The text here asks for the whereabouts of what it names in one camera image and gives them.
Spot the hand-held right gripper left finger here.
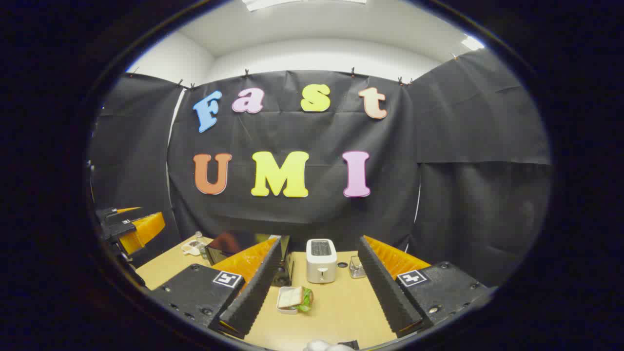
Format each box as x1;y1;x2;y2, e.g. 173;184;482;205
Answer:
149;237;283;340

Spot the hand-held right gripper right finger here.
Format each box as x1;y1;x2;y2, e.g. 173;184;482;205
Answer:
358;235;493;338

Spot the lettuce sandwich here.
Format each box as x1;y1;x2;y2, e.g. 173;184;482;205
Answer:
279;286;314;312

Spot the black electric oven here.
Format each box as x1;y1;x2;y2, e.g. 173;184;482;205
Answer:
205;233;293;287

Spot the white rectangular tray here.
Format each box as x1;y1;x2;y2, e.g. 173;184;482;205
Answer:
276;286;305;314

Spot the small white dish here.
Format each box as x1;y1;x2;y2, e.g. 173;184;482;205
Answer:
181;240;208;257

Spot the white toaster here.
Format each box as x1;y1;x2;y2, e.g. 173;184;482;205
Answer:
306;238;338;284

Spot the long ceiling light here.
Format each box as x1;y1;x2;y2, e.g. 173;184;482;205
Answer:
242;0;367;12

